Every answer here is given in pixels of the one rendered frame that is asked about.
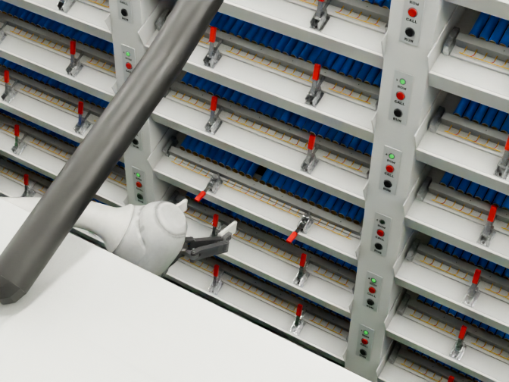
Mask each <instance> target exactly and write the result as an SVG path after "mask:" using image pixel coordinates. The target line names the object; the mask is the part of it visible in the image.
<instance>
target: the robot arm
mask: <svg viewBox="0 0 509 382"><path fill-rule="evenodd" d="M0 199H3V200H5V201H6V202H10V203H11V204H13V205H16V206H17V207H19V208H22V209H23V210H25V211H28V212H29V213H30V212H31V211H32V210H33V209H34V207H35V206H36V204H37V203H38V201H39V200H40V199H41V198H36V197H0ZM187 202H188V199H184V200H183V201H181V202H180V203H178V204H177V205H174V204H173V203H172V202H168V201H156V202H150V203H148V204H147V205H132V204H128V205H126V206H124V207H120V208H115V207H111V206H108V205H104V204H101V203H97V202H92V201H91V202H90V203H89V204H88V206H87V207H86V209H85V211H84V212H83V213H82V214H81V216H80V218H79V219H78V220H77V222H76V223H75V224H74V226H73V227H76V228H80V229H83V230H87V231H89V232H91V233H94V234H95V235H96V236H98V237H100V238H101V239H102V241H103V242H104V244H105V247H106V250H107V251H108V252H110V253H112V254H114V255H116V256H118V257H120V258H122V259H124V260H126V261H128V262H130V263H132V264H134V265H136V266H138V267H140V268H142V269H144V270H147V271H149V272H151V273H153V274H155V275H157V276H159V277H163V276H164V275H165V274H166V273H167V272H168V269H169V267H170V266H172V265H173V264H174V263H176V261H177V260H178V259H179V258H180V257H183V256H187V257H188V258H190V262H191V263H194V262H196V261H198V260H199V259H202V258H207V257H211V256H214V255H219V254H223V253H226V252H228V250H229V244H230V242H229V241H230V240H231V237H232V235H233V234H234V233H235V232H236V225H237V221H234V222H232V223H231V224H230V225H229V226H227V227H226V228H224V229H223V230H222V231H220V232H219V233H218V235H217V236H211V237H202V238H193V237H192V236H188V237H186V231H187V226H188V225H187V220H186V217H185V215H184V214H183V212H184V211H186V209H187ZM187 242H189V248H188V243H187Z"/></svg>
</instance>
